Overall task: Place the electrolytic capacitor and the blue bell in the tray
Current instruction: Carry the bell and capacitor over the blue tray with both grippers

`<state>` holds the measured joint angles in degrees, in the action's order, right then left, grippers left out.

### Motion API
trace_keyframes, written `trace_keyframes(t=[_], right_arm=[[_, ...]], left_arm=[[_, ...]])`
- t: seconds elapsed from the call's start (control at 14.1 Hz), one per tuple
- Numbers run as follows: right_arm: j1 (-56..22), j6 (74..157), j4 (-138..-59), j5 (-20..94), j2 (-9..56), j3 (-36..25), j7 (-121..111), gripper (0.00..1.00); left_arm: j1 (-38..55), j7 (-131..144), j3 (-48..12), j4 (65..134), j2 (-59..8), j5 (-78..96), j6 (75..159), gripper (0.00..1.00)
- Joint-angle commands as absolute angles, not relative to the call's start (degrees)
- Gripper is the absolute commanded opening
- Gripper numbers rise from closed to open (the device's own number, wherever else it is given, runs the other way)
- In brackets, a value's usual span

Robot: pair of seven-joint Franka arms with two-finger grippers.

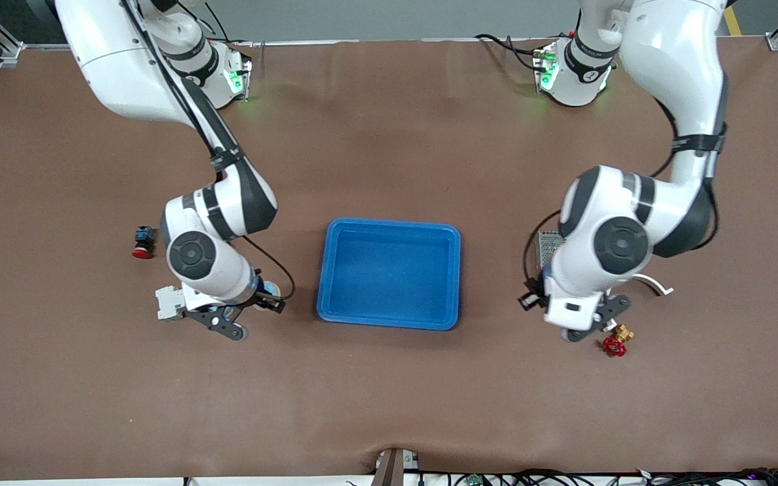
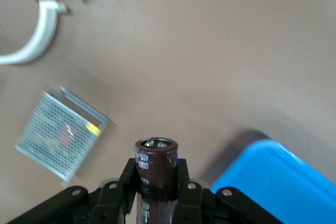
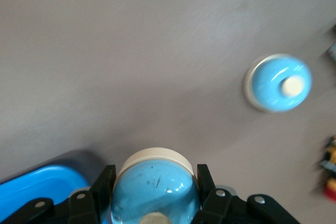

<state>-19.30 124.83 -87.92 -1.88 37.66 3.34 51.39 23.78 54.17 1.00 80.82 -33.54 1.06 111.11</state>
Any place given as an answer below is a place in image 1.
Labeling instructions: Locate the blue plastic tray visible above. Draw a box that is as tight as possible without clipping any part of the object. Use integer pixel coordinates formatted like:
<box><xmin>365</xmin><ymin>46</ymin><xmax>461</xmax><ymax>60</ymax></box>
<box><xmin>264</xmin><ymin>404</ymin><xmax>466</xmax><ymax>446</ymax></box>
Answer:
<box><xmin>316</xmin><ymin>217</ymin><xmax>463</xmax><ymax>331</ymax></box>

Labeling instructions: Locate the metal mesh power supply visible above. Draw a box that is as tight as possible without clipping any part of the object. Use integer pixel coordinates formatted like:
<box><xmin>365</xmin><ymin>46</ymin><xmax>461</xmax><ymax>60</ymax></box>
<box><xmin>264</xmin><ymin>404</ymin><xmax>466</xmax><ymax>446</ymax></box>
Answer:
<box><xmin>536</xmin><ymin>229</ymin><xmax>567</xmax><ymax>272</ymax></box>

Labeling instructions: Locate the brass valve red handwheel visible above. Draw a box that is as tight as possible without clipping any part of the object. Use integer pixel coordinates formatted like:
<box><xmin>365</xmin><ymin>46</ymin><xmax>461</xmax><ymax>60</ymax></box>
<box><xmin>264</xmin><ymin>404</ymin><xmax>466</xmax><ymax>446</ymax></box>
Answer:
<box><xmin>601</xmin><ymin>323</ymin><xmax>636</xmax><ymax>358</ymax></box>

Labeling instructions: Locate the white circuit breaker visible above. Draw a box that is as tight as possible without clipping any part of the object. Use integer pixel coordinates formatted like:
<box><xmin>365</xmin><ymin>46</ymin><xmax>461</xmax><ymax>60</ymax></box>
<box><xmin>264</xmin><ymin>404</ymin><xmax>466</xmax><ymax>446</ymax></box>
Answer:
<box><xmin>155</xmin><ymin>286</ymin><xmax>186</xmax><ymax>321</ymax></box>

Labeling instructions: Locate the white curved plastic clip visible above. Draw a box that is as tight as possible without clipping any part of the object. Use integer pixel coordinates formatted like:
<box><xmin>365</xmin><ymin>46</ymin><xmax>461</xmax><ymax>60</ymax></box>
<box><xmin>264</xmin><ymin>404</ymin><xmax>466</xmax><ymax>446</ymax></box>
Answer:
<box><xmin>632</xmin><ymin>273</ymin><xmax>675</xmax><ymax>296</ymax></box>

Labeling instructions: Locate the red mushroom button blue body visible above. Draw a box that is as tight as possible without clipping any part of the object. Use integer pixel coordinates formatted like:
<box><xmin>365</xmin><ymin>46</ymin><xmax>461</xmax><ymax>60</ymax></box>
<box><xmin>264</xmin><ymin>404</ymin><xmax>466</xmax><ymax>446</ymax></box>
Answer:
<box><xmin>132</xmin><ymin>226</ymin><xmax>157</xmax><ymax>260</ymax></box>

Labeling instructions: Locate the brown leather table mat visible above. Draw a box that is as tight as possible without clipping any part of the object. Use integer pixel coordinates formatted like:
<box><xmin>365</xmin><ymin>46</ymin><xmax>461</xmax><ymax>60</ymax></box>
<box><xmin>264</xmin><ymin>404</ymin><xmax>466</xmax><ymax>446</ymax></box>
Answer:
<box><xmin>0</xmin><ymin>39</ymin><xmax>778</xmax><ymax>481</ymax></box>

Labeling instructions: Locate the tangled black cable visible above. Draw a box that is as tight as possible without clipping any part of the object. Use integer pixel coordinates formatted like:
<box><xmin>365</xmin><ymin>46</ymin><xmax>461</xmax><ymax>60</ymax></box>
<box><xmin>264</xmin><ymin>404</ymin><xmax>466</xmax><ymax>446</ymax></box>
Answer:
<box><xmin>421</xmin><ymin>468</ymin><xmax>633</xmax><ymax>486</ymax></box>
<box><xmin>632</xmin><ymin>467</ymin><xmax>778</xmax><ymax>486</ymax></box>

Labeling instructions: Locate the grey metal table bracket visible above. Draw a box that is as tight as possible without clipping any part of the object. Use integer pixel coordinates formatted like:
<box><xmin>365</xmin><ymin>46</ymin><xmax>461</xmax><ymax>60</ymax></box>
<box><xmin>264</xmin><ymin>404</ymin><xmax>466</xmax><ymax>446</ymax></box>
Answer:
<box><xmin>374</xmin><ymin>448</ymin><xmax>421</xmax><ymax>486</ymax></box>

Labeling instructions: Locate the black arm base cable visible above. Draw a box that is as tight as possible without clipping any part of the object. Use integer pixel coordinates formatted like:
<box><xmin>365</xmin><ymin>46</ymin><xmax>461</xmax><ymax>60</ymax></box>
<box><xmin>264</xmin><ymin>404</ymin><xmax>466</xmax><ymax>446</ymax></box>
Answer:
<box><xmin>475</xmin><ymin>34</ymin><xmax>540</xmax><ymax>72</ymax></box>
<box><xmin>203</xmin><ymin>0</ymin><xmax>255</xmax><ymax>48</ymax></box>

